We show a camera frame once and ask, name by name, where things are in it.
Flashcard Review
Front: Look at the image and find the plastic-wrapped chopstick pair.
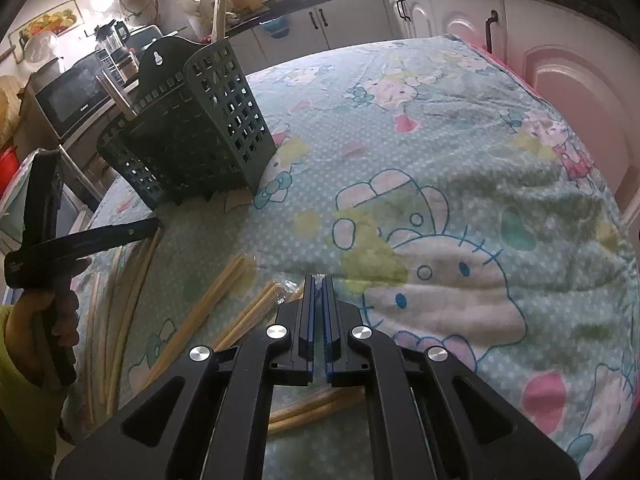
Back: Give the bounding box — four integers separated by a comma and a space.
212, 277, 303, 353

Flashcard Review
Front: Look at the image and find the red plastic container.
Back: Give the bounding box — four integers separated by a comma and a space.
0, 145, 21, 198

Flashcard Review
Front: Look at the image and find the black blender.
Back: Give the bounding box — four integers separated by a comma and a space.
95, 19, 132, 61

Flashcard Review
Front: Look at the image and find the pile of wooden chopsticks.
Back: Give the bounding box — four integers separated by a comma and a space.
82, 72, 366, 436

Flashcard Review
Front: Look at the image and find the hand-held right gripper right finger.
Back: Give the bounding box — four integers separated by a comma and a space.
323, 275, 584, 480

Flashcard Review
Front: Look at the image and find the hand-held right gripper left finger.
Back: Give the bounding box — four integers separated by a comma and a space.
54, 274, 322, 480

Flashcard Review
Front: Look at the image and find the cartoon cat printed blanket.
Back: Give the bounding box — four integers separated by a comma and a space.
0, 34, 640, 480

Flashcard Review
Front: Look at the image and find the blue-grey plastic box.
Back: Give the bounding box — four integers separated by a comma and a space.
127, 24, 168, 53

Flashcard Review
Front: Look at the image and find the fruit wall poster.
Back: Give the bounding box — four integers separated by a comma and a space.
9, 0, 81, 48

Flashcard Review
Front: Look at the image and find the kitchen storage shelf unit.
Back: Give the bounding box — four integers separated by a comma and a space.
0, 75, 141, 241

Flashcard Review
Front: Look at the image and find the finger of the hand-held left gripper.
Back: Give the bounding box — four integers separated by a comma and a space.
4, 217, 162, 291

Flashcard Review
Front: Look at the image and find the person's left hand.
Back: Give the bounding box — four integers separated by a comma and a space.
7, 287, 82, 386

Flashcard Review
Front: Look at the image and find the person's left forearm yellow sleeve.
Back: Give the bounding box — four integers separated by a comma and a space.
0, 305, 66, 480

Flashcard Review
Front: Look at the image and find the black microwave oven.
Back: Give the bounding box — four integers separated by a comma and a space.
32, 52, 133, 138

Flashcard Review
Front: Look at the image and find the long pale wooden stick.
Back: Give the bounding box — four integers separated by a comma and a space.
212, 0, 232, 46

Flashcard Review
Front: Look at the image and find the dark green perforated utensil holder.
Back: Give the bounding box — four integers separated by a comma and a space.
96, 37, 278, 211

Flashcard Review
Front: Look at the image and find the blue hanging bag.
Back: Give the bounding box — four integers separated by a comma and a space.
262, 17, 292, 40

